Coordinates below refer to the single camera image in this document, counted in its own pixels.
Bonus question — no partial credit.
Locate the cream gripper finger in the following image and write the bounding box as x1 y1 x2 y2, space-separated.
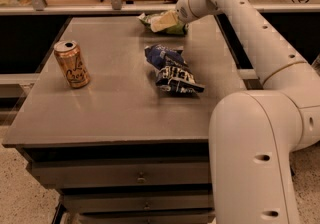
150 10 179 32

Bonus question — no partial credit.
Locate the green jalapeno chip bag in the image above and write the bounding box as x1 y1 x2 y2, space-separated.
138 13 187 35

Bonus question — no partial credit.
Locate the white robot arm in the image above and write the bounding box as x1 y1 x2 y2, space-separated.
176 0 320 224

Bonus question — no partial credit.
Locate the blue chip bag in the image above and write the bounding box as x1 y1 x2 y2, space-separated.
144 44 205 94

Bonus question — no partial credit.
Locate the orange La Croix can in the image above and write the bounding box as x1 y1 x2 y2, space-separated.
54 40 90 89

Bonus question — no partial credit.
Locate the grey drawer cabinet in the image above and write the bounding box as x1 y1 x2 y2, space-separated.
4 17 244 224

